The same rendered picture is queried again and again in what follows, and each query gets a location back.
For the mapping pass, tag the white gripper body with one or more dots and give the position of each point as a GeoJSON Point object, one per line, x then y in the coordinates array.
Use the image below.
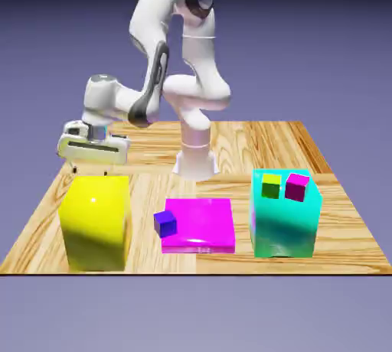
{"type": "Point", "coordinates": [92, 147]}

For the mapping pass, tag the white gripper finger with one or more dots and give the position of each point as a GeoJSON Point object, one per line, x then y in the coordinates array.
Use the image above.
{"type": "Point", "coordinates": [73, 168]}
{"type": "Point", "coordinates": [105, 170]}

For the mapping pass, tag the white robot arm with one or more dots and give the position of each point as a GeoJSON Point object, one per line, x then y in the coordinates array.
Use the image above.
{"type": "Point", "coordinates": [196, 82]}

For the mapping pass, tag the small blue cube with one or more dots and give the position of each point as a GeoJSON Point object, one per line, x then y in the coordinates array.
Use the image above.
{"type": "Point", "coordinates": [165, 224]}

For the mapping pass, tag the small yellow-green cube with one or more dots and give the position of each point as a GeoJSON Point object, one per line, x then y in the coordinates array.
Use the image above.
{"type": "Point", "coordinates": [271, 186]}

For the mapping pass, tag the small magenta cube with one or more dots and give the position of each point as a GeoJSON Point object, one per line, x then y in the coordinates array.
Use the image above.
{"type": "Point", "coordinates": [296, 187]}

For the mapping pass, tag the large yellow box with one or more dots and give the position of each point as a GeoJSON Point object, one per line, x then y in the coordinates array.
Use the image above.
{"type": "Point", "coordinates": [95, 220]}

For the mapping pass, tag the large magenta box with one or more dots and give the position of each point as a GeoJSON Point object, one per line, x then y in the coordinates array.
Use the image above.
{"type": "Point", "coordinates": [202, 223]}

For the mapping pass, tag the large cyan box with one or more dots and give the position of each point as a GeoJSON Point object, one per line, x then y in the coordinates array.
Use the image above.
{"type": "Point", "coordinates": [284, 223]}

